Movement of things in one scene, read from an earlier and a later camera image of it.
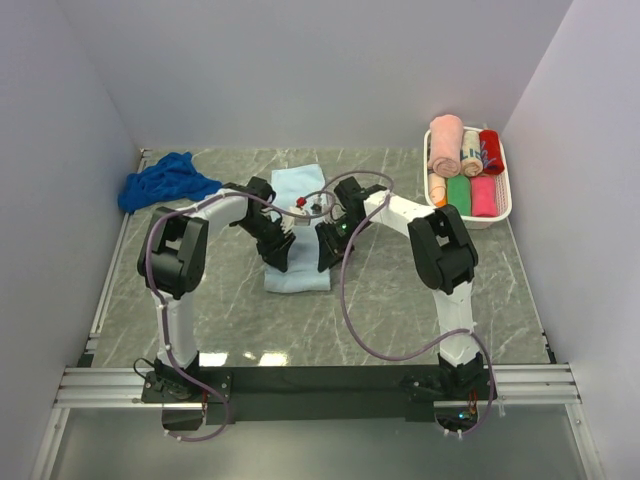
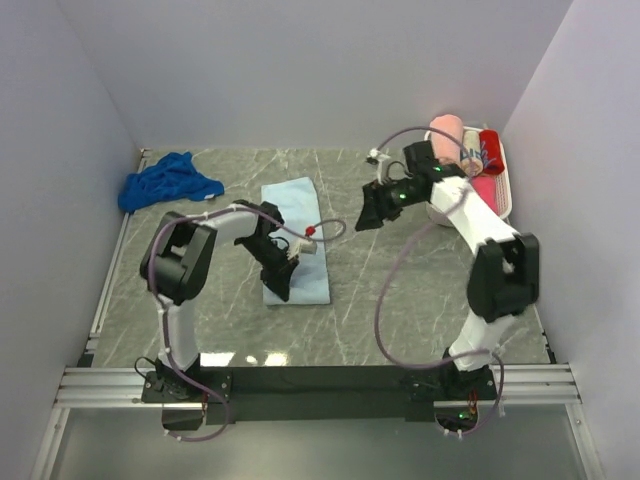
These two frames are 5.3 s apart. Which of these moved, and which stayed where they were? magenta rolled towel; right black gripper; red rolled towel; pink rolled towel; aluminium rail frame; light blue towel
Moved: light blue towel; right black gripper
Stayed: red rolled towel; pink rolled towel; magenta rolled towel; aluminium rail frame
